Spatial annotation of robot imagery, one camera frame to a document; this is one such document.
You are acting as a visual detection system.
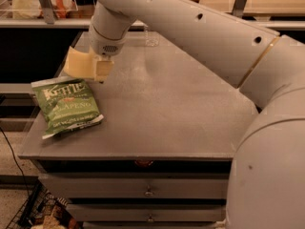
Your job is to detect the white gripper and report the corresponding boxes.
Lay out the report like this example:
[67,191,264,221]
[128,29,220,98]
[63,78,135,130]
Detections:
[89,24,128,82]

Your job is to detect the yellow curved sponge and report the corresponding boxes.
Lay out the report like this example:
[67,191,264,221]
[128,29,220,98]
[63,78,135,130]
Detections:
[63,47,94,79]

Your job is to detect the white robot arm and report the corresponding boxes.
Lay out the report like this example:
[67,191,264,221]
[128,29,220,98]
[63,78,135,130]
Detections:
[90,0,305,229]

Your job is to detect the green jalapeno chip bag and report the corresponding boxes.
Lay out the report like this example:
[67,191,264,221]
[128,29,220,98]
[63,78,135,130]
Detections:
[31,76,104,139]

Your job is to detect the white plastic bag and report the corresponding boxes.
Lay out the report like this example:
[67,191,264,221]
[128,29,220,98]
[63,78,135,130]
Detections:
[11,0,76,19]

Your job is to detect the clear plastic water bottle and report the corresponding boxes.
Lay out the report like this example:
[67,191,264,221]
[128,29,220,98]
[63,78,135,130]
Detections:
[144,25,159,47]

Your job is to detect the grey drawer cabinet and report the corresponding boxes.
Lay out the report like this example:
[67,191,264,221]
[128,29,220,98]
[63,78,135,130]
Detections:
[21,32,257,229]

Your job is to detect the upper grey drawer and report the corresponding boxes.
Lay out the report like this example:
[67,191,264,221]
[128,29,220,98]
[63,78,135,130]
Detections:
[39,174,228,199]

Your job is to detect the grey drawer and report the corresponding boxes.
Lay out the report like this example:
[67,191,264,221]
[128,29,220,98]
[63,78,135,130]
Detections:
[67,204,225,222]
[39,174,228,199]

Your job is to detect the lower grey drawer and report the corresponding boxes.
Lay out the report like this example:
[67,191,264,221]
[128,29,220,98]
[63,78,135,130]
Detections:
[67,204,225,222]

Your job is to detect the metal shelf rail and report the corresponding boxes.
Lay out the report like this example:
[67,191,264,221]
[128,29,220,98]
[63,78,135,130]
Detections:
[0,19,305,31]

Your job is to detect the black cable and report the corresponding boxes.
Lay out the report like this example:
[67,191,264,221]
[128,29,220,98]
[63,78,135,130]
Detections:
[0,126,31,198]

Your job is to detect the black wire basket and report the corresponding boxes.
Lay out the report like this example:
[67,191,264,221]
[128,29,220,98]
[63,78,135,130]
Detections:
[5,181,82,229]

